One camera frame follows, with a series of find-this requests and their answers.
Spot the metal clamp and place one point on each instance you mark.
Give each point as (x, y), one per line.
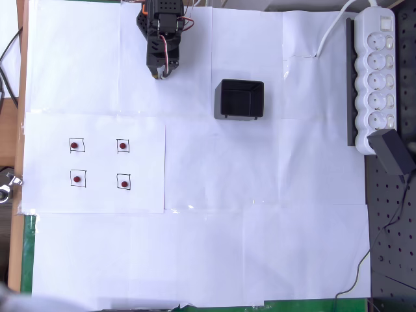
(8, 187)

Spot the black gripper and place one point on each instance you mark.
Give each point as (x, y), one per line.
(158, 61)

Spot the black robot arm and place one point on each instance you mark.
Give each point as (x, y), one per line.
(165, 6)

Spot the black power adapter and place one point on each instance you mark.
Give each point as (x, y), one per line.
(391, 151)

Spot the black shelf bar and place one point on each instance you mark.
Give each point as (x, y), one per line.
(350, 97)

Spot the green cutting mat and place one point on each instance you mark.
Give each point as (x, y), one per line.
(27, 247)

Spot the black plastic box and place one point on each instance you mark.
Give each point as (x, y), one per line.
(239, 99)

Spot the white power strip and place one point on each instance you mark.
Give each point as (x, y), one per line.
(373, 81)

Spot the white paper with drawn squares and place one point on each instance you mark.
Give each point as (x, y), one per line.
(97, 201)

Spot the black pegboard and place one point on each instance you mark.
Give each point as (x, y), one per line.
(399, 227)

